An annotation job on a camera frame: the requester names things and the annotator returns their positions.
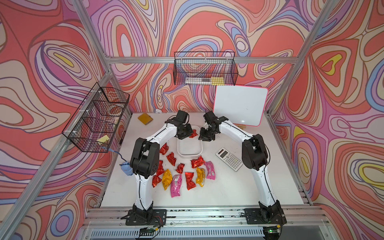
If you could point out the yellow sticky note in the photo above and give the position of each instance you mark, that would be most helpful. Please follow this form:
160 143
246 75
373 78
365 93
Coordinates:
103 140

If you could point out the back black wire basket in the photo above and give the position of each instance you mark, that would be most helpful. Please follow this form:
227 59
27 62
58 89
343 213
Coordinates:
197 67

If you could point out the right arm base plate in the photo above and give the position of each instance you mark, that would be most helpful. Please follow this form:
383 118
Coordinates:
256 216

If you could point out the yellow square pad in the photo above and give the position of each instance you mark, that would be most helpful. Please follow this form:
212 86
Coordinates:
145 118

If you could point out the white plastic storage box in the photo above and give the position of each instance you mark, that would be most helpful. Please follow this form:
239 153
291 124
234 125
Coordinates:
190 147

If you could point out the pink tea bag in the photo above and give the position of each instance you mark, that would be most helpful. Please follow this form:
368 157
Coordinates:
211 173
176 186

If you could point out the yellow tea bag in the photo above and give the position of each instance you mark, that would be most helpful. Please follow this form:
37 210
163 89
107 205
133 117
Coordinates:
200 176
167 179

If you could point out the yellow block in basket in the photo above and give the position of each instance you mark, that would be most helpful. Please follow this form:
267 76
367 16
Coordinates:
217 81

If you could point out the left black wire basket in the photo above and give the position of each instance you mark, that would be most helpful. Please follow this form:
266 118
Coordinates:
99 114

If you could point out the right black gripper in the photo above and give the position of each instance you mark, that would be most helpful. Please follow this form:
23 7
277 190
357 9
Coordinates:
203 137

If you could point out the black wire basket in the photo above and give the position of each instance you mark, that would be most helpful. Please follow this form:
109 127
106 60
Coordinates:
197 67
99 114

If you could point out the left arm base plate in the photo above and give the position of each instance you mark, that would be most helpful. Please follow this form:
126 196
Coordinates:
153 217

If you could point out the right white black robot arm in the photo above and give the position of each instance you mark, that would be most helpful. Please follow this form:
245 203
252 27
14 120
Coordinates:
254 155

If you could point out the green circuit board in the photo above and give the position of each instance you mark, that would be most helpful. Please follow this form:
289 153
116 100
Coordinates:
148 231

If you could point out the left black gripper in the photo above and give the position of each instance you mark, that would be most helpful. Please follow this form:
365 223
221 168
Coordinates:
189 131

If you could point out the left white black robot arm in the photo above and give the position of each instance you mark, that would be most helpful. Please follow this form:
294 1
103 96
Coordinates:
145 159

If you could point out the white grey calculator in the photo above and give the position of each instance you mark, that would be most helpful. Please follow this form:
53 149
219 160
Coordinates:
229 159

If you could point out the aluminium front rail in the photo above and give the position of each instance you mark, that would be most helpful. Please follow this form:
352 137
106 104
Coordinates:
206 223

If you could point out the pink framed whiteboard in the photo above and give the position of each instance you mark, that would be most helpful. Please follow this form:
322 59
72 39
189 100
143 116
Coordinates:
242 105

